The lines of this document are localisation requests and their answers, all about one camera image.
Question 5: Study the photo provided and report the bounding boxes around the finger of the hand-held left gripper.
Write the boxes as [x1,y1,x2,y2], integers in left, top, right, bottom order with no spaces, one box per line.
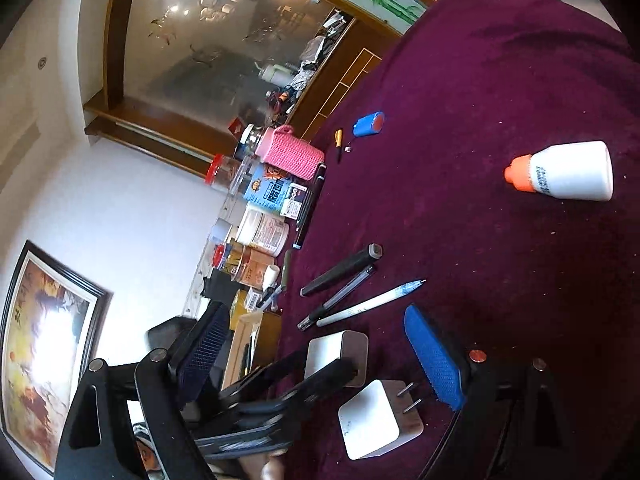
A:
[219,349,359,413]
[192,407,301,463]

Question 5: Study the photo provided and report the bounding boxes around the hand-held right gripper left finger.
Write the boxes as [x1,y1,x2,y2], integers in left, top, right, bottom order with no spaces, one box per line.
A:
[54,301,233,480]

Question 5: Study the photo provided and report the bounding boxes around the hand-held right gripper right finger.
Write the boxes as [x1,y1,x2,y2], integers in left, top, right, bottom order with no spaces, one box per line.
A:
[404,304,576,480]

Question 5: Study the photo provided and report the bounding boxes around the white charger cube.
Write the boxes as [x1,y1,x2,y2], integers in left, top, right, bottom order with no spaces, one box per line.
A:
[304,330,370,389]

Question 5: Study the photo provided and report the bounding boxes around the wooden pen holder box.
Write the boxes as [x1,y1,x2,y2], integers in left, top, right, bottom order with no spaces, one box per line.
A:
[220,310,283,391]

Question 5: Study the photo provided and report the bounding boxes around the white charger with prongs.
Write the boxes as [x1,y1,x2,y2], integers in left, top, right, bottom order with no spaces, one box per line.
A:
[338,379,425,461]

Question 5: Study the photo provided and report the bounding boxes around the white bottle orange cap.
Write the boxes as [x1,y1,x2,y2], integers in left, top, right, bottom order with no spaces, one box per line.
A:
[504,141,614,202]

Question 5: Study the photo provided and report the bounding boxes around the yellow box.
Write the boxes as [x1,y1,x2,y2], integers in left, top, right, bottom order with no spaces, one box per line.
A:
[229,289,261,331]

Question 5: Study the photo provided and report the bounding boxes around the black gel pen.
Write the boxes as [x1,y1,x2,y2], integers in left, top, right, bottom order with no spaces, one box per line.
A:
[297,265,375,332]

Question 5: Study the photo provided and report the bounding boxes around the white pen blue tip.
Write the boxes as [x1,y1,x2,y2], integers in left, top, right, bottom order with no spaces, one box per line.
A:
[316,280,427,328]

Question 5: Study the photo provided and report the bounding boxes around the black marker white label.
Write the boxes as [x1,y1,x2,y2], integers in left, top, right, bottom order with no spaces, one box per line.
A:
[256,285,282,311]

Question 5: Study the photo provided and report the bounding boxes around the small jar red lid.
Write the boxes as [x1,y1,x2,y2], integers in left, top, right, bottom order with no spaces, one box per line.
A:
[212,242,238,278]

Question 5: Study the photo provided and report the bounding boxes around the orange printed can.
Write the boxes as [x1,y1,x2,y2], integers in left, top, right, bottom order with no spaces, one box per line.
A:
[235,249,278,291]

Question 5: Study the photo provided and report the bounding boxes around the black marker grey cap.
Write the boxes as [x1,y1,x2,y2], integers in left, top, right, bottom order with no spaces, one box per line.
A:
[300,244,384,297]

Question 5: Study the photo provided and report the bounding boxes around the green pen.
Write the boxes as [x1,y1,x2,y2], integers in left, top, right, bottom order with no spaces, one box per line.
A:
[279,250,294,293]

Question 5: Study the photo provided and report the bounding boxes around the clear jar white lid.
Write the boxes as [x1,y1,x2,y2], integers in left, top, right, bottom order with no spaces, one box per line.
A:
[207,217,236,251]

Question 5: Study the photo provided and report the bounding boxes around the white printed can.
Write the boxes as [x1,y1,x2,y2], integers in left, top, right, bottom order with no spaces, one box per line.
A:
[235,208,291,252]

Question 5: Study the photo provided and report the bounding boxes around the long black pen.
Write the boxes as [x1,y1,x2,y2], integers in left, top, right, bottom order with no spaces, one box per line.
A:
[292,164,328,251]

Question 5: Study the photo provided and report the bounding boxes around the blue printed box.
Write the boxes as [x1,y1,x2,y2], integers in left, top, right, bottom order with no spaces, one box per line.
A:
[244,164,296,216]

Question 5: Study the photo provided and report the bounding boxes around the small white printed box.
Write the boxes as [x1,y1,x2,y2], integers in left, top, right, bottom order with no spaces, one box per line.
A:
[281,184,307,219]

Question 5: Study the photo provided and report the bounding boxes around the clear jar red lid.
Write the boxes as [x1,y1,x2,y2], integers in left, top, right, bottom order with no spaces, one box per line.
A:
[205,154,251,191]

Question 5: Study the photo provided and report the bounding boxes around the pink knitted bottle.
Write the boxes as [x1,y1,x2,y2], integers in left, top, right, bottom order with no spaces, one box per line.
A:
[236,124,326,180]

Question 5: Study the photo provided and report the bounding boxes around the maroon tablecloth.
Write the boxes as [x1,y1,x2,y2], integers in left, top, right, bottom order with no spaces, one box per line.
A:
[272,0,640,480]

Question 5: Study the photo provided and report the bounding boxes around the wooden cabinet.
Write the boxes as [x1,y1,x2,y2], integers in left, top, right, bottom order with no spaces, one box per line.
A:
[290,20,406,146]

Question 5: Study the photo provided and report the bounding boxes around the frosted glass partition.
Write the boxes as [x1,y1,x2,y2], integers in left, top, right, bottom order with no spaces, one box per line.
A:
[82,0,436,181]

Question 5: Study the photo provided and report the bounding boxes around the crumpled silver bag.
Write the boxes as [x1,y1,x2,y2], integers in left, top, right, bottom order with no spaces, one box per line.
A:
[300,37,327,72]

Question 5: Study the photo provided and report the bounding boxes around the framed wall painting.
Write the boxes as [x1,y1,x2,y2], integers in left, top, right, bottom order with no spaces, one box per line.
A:
[0,240,112,476]

